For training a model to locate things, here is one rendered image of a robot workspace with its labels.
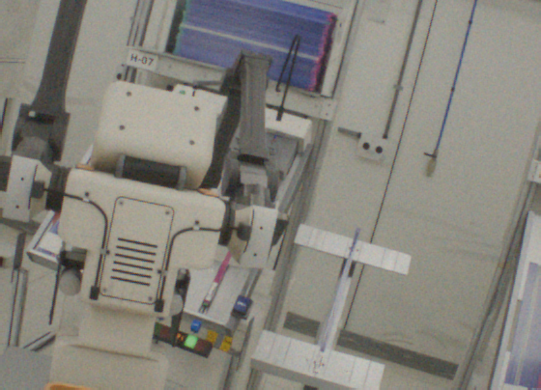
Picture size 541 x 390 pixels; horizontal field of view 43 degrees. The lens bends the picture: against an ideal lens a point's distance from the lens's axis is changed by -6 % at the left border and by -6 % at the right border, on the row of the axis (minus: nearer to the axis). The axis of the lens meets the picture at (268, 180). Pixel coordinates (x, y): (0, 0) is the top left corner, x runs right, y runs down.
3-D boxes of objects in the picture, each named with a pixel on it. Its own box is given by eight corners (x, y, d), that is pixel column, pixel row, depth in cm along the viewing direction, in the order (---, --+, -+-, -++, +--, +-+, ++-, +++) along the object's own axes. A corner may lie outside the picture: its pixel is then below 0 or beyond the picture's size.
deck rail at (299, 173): (232, 338, 209) (231, 329, 204) (225, 336, 209) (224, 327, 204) (312, 155, 248) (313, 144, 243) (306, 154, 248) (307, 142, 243)
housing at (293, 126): (302, 165, 247) (304, 138, 236) (170, 125, 257) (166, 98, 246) (310, 148, 251) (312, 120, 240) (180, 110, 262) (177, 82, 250)
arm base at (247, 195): (227, 208, 133) (290, 221, 136) (229, 174, 139) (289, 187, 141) (215, 235, 140) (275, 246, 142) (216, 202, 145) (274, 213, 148)
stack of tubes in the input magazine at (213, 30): (313, 92, 236) (333, 12, 231) (170, 54, 246) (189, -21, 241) (320, 91, 248) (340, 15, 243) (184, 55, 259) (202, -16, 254)
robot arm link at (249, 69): (238, 34, 170) (278, 43, 172) (222, 74, 180) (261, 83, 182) (230, 180, 141) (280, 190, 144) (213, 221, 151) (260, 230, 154)
